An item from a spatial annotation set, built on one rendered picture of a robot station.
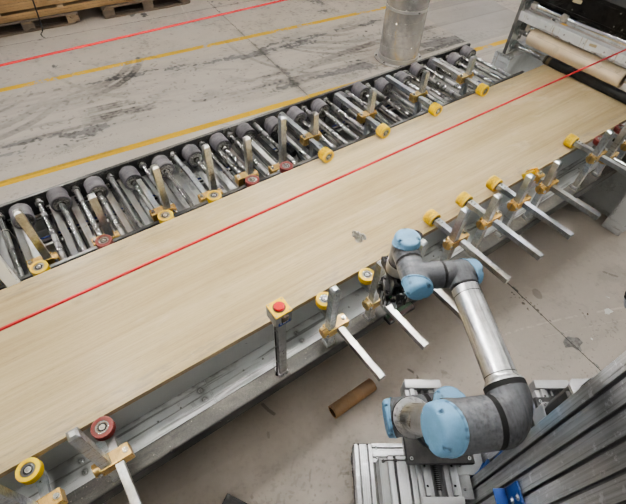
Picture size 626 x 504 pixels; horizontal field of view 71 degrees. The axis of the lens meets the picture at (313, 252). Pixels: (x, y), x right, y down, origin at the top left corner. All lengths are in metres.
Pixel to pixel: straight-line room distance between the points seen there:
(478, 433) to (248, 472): 1.78
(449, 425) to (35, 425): 1.48
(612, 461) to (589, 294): 2.76
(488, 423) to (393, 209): 1.59
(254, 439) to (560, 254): 2.66
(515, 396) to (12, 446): 1.64
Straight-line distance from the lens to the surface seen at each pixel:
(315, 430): 2.69
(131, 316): 2.07
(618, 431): 1.05
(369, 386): 2.73
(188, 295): 2.06
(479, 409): 1.04
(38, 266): 2.40
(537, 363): 3.24
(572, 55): 4.09
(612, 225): 4.33
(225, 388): 2.12
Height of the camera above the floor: 2.55
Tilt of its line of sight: 50 degrees down
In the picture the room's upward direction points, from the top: 3 degrees clockwise
